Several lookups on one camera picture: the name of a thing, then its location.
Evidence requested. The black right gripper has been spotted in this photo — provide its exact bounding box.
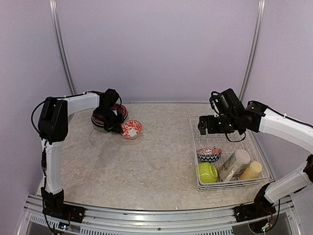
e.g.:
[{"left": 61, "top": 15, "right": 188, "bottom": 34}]
[{"left": 199, "top": 113, "right": 239, "bottom": 134}]

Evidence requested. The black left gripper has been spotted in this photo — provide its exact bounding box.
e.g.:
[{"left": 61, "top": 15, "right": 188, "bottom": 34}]
[{"left": 97, "top": 107, "right": 124, "bottom": 134}]

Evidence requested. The white red patterned bowl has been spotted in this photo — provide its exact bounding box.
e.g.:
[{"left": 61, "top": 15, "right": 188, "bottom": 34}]
[{"left": 121, "top": 119, "right": 143, "bottom": 140}]

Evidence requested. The pink polka dot plate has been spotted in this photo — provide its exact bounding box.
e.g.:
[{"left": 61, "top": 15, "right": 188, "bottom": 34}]
[{"left": 91, "top": 103, "right": 128, "bottom": 125}]

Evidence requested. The black rimmed striped plate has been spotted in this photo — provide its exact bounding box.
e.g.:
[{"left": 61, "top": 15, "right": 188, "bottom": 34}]
[{"left": 90, "top": 107, "right": 130, "bottom": 128}]

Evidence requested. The blue white zigzag bowl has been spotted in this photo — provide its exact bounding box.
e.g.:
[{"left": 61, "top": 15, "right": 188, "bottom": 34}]
[{"left": 196, "top": 147, "right": 222, "bottom": 164}]

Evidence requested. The lime green bowl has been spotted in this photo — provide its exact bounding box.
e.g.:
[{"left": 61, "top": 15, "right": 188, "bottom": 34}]
[{"left": 196, "top": 162, "right": 218, "bottom": 184}]

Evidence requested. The white printed mug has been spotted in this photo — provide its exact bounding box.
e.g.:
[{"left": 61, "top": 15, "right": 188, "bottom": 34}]
[{"left": 219, "top": 149, "right": 250, "bottom": 182}]

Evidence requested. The yellow cup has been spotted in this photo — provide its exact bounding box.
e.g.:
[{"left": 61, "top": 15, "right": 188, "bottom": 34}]
[{"left": 239, "top": 161, "right": 262, "bottom": 180}]

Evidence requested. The dark red floral plate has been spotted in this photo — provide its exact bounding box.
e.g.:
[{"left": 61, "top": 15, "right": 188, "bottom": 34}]
[{"left": 112, "top": 103, "right": 124, "bottom": 110}]

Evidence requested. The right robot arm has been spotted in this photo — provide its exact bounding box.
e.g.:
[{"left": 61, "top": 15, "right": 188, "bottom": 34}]
[{"left": 198, "top": 88, "right": 313, "bottom": 217}]

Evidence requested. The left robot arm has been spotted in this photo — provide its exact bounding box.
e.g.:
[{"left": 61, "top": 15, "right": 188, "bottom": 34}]
[{"left": 34, "top": 89, "right": 124, "bottom": 218}]

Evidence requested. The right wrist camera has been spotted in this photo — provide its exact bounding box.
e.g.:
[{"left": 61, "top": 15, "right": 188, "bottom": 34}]
[{"left": 209, "top": 91, "right": 220, "bottom": 118}]

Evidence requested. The white wire dish rack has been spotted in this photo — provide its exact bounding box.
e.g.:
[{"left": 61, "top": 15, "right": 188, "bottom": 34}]
[{"left": 189, "top": 113, "right": 271, "bottom": 190}]

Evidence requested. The right aluminium corner post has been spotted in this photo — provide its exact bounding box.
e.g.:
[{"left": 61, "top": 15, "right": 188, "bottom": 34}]
[{"left": 239, "top": 0, "right": 266, "bottom": 101}]

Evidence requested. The aluminium corner post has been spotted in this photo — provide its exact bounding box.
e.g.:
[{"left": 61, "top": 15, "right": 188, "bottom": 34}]
[
  {"left": 239, "top": 0, "right": 266, "bottom": 101},
  {"left": 49, "top": 0, "right": 77, "bottom": 95}
]

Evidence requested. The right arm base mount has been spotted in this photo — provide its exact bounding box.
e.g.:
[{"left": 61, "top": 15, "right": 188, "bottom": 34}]
[{"left": 233, "top": 203, "right": 276, "bottom": 223}]

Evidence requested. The aluminium front rail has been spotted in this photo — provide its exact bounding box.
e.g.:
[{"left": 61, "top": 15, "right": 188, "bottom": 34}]
[{"left": 17, "top": 195, "right": 304, "bottom": 235}]

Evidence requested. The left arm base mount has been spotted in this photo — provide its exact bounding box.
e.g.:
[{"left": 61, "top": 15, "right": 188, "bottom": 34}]
[{"left": 43, "top": 204, "right": 86, "bottom": 223}]

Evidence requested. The left aluminium corner post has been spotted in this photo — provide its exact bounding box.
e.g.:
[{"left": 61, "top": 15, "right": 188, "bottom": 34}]
[{"left": 49, "top": 0, "right": 77, "bottom": 95}]

